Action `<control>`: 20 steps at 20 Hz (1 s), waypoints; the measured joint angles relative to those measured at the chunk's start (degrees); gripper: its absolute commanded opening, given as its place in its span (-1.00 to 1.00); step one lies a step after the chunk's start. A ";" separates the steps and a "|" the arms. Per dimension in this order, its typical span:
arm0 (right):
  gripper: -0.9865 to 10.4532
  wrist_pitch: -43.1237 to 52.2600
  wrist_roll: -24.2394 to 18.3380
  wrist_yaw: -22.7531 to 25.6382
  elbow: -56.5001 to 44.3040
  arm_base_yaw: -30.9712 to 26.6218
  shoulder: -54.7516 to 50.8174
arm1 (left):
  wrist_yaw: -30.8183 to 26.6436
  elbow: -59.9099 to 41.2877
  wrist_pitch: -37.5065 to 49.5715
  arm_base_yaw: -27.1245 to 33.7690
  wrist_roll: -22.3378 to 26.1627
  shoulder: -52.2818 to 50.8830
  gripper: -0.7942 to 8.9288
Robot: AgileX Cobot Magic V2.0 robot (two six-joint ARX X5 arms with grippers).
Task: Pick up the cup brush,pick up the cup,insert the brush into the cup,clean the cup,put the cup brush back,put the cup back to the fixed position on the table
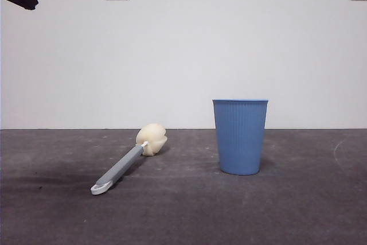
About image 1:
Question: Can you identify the grey-handled sponge cup brush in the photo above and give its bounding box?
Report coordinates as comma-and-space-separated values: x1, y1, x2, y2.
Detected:
90, 123, 169, 196

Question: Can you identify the blue ribbed plastic cup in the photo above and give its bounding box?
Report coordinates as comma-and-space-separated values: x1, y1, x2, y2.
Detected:
212, 98, 270, 176

